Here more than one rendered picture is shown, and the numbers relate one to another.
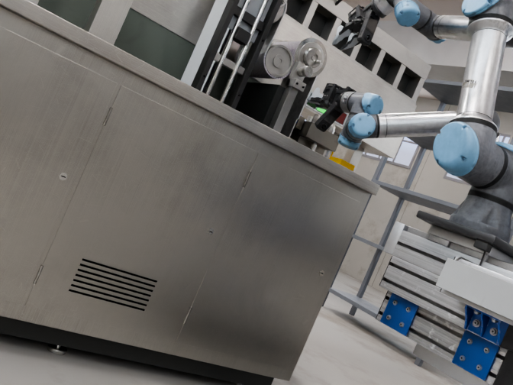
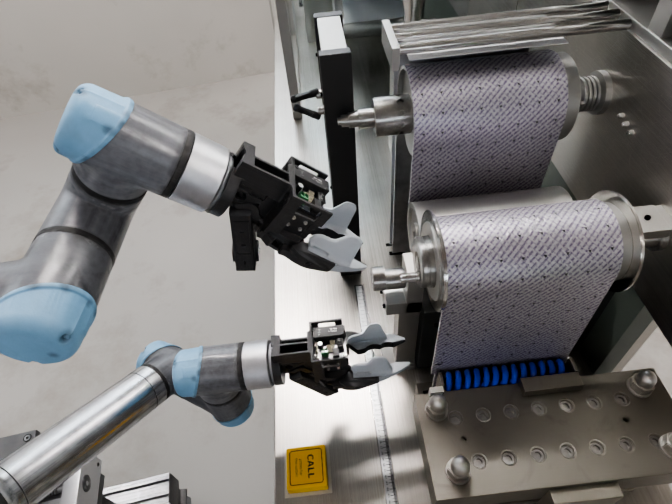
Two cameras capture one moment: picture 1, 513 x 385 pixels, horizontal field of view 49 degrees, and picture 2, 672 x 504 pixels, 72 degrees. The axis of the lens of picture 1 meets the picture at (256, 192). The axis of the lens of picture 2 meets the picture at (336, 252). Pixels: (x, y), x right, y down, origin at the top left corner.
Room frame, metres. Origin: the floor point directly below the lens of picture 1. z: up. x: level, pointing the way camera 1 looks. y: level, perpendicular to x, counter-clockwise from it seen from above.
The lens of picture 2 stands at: (2.26, -0.42, 1.77)
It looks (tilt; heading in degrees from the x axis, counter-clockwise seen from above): 48 degrees down; 121
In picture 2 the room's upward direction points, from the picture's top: 6 degrees counter-clockwise
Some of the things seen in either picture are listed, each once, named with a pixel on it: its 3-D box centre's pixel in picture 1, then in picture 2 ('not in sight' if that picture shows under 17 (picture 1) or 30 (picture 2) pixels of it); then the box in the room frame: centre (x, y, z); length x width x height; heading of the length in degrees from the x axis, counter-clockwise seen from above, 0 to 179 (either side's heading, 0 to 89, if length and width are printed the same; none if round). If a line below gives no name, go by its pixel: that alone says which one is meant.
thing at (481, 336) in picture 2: (291, 95); (509, 337); (2.30, 0.03, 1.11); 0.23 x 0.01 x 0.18; 32
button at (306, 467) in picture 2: (341, 163); (306, 468); (2.05, -0.24, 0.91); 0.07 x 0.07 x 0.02; 32
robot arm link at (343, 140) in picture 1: (354, 131); (220, 392); (1.88, -0.22, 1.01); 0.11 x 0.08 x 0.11; 179
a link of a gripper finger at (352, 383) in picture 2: not in sight; (351, 374); (2.09, -0.12, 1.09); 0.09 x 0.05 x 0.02; 23
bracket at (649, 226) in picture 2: not in sight; (649, 220); (2.42, 0.17, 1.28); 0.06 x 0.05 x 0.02; 32
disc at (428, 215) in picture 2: (311, 57); (432, 260); (2.16, 0.02, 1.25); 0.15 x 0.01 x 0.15; 122
